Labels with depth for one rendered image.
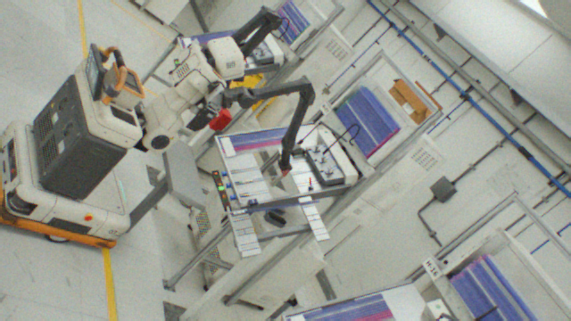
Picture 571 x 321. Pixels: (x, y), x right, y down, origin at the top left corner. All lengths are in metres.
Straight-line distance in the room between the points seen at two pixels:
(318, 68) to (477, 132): 1.47
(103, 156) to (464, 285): 1.85
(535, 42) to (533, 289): 2.80
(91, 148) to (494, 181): 3.12
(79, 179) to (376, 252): 2.86
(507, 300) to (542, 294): 0.22
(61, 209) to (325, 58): 2.51
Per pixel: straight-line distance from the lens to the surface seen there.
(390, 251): 4.82
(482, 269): 2.71
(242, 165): 3.43
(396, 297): 2.84
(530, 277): 2.83
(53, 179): 2.85
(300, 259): 3.70
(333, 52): 4.53
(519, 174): 4.56
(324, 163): 3.40
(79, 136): 2.74
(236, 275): 3.08
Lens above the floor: 1.95
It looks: 16 degrees down
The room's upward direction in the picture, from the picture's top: 46 degrees clockwise
